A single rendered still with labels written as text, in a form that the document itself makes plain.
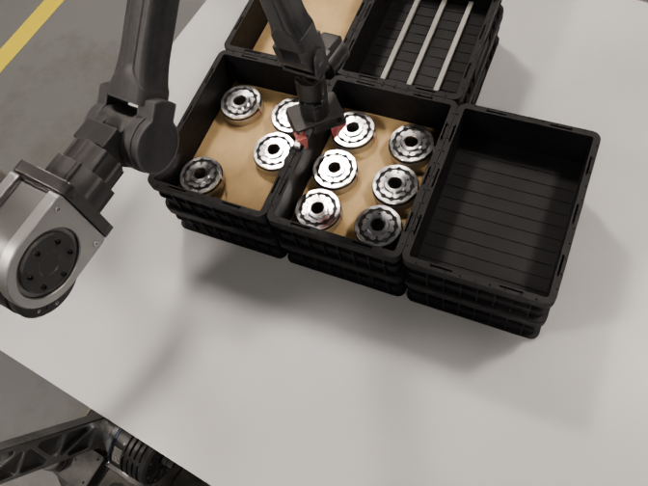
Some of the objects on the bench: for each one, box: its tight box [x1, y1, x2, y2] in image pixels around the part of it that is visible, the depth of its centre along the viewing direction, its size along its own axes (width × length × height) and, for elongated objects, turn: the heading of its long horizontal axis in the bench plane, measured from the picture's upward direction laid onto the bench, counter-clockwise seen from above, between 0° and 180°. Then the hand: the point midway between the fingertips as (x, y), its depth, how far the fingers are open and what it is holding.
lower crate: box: [166, 205, 287, 258], centre depth 163 cm, size 40×30×12 cm
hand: (319, 139), depth 136 cm, fingers open, 6 cm apart
